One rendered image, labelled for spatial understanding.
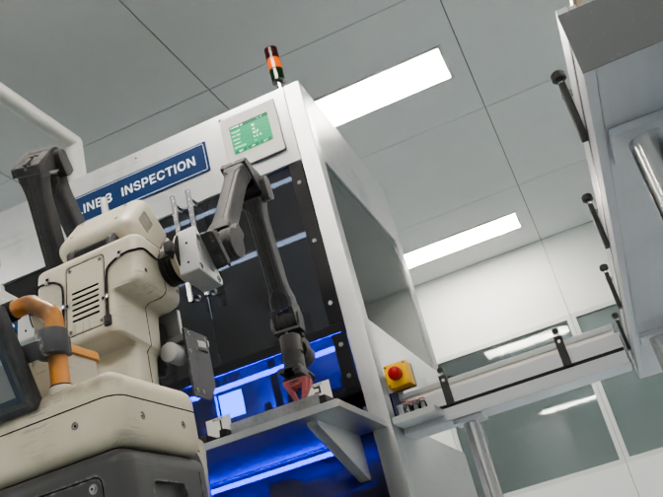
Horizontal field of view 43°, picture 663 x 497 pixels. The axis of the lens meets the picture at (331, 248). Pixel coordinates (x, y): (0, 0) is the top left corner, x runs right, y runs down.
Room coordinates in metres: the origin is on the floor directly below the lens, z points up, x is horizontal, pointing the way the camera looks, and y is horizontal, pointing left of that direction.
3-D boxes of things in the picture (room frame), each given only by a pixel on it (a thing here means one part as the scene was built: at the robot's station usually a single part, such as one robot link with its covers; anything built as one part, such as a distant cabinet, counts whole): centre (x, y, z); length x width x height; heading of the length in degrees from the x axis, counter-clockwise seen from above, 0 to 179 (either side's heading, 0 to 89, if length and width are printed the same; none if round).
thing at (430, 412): (2.49, -0.12, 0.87); 0.14 x 0.13 x 0.02; 165
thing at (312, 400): (2.30, 0.20, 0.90); 0.34 x 0.26 x 0.04; 164
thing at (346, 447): (2.31, 0.12, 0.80); 0.34 x 0.03 x 0.13; 165
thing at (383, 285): (2.92, -0.15, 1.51); 0.85 x 0.01 x 0.59; 165
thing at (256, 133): (2.49, 0.16, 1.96); 0.21 x 0.01 x 0.21; 75
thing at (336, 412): (2.38, 0.36, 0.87); 0.70 x 0.48 x 0.02; 75
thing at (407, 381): (2.45, -0.10, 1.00); 0.08 x 0.07 x 0.07; 165
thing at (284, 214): (2.53, 0.23, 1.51); 0.43 x 0.01 x 0.59; 75
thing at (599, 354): (2.52, -0.41, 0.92); 0.69 x 0.15 x 0.16; 75
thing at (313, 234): (2.47, 0.05, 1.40); 0.05 x 0.01 x 0.80; 75
